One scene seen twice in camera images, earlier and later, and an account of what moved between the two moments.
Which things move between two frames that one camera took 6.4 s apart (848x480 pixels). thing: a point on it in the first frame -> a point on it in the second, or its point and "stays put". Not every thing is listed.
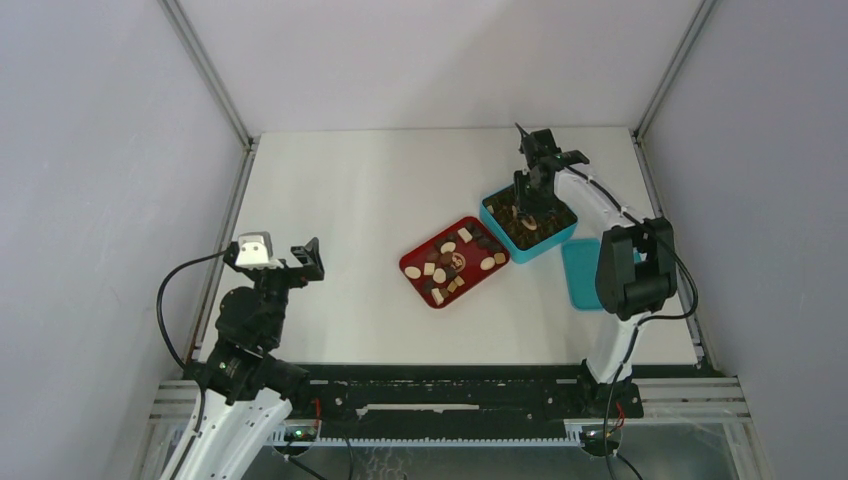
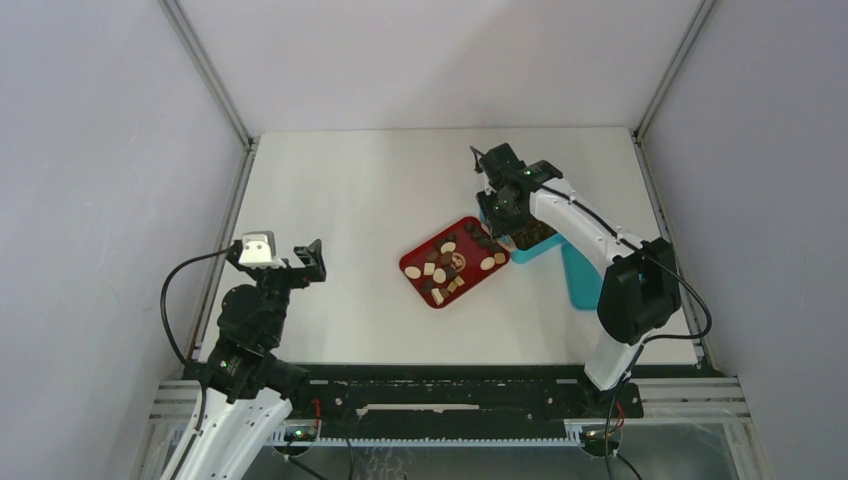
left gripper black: [312, 265] stays put
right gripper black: [525, 205] -> [486, 199]
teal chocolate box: [525, 235] stays put
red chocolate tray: [453, 261] stays put
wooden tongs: [532, 226] -> [509, 246]
